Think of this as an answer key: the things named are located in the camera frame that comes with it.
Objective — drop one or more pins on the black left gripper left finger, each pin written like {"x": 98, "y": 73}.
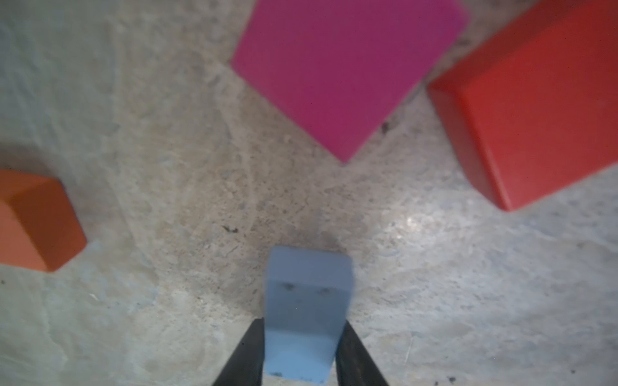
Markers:
{"x": 245, "y": 365}

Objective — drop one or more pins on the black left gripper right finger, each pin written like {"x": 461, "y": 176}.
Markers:
{"x": 354, "y": 364}

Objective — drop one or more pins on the light blue block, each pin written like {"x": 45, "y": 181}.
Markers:
{"x": 307, "y": 299}

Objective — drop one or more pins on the long orange red block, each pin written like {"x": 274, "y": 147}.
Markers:
{"x": 39, "y": 227}

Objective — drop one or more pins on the magenta cube block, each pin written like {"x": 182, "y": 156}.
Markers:
{"x": 338, "y": 69}

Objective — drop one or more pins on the red cube block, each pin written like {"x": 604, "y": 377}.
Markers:
{"x": 534, "y": 108}

